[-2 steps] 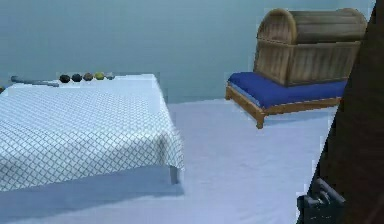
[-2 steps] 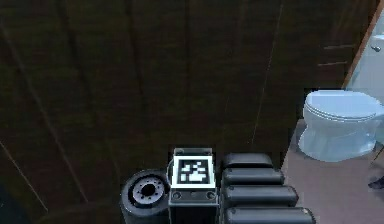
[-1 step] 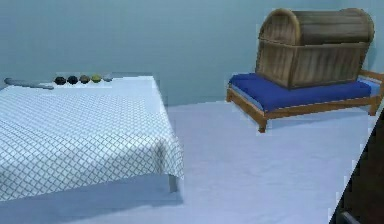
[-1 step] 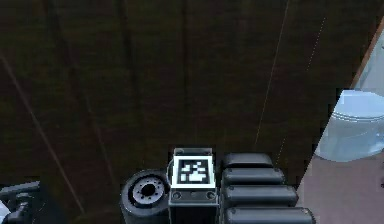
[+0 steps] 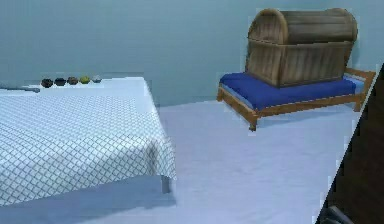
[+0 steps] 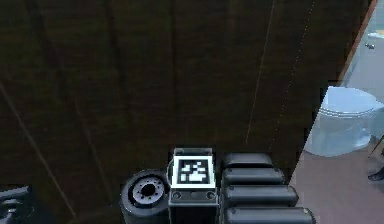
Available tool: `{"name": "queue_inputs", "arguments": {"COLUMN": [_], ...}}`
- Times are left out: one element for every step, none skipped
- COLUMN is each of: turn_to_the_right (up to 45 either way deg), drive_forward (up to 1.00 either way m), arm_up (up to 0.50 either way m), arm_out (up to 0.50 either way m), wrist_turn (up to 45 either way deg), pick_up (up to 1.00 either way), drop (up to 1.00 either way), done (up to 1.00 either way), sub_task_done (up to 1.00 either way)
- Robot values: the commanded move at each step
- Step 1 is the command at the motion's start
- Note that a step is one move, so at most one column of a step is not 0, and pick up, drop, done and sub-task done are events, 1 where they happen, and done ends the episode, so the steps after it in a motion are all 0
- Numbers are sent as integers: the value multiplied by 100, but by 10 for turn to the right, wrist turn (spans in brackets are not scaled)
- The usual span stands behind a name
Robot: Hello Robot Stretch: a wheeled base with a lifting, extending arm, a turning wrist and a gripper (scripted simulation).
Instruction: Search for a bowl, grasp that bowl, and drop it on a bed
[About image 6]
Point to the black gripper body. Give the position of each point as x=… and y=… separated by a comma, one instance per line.
x=145, y=196

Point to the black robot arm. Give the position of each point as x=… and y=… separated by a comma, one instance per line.
x=253, y=195

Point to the dark brown wooden door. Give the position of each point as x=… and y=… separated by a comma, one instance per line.
x=166, y=83

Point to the grey metal object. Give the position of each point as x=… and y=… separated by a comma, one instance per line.
x=13, y=203

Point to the white toilet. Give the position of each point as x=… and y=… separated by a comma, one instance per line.
x=343, y=123

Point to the black thin stand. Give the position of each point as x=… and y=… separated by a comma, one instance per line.
x=378, y=166

